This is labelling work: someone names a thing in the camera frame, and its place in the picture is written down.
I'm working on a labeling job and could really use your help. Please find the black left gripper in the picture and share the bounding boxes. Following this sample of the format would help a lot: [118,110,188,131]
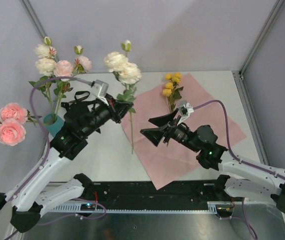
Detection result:
[81,93,133,138]

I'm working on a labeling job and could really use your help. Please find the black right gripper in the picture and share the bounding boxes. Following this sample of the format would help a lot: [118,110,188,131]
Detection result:
[140,109,201,153]

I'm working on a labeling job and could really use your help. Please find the white rose stem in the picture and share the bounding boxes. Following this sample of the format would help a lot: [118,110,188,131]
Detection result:
[103,39,143,155]

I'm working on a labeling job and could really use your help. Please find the yellow rose stem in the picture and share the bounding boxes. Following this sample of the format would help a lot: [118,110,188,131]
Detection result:
[162,72,184,113]

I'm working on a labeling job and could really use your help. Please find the black ribbon gold lettering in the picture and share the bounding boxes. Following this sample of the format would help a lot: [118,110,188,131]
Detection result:
[60,90,102,134]

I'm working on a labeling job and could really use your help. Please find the pale pink rose stem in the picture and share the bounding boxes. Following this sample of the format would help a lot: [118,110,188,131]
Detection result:
[53,45,92,114]

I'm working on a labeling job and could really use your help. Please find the green flower stem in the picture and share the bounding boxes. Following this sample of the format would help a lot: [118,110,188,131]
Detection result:
[0,36,58,147]

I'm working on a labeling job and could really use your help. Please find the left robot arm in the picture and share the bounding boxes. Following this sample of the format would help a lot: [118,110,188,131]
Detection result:
[0,94,134,233]

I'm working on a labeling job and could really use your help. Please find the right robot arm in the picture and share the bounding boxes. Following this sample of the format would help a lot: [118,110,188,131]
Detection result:
[140,112,285,214]

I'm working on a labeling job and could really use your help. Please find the teal cylindrical vase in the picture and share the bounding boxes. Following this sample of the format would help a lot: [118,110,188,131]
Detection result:
[43,113,65,138]

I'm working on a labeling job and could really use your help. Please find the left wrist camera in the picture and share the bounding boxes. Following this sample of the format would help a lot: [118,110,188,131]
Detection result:
[90,80,109,105]

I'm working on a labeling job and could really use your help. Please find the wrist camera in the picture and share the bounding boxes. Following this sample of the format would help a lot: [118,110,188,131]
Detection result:
[177,100,194,125]
[90,80,109,105]

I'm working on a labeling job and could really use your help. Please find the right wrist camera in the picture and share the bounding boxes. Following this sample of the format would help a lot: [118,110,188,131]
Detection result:
[177,100,194,125]

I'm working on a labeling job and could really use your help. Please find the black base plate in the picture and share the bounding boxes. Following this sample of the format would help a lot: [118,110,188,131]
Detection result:
[81,180,232,206]

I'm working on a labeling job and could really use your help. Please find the slotted cable duct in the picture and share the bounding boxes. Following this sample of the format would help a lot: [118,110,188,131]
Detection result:
[50,201,235,215]

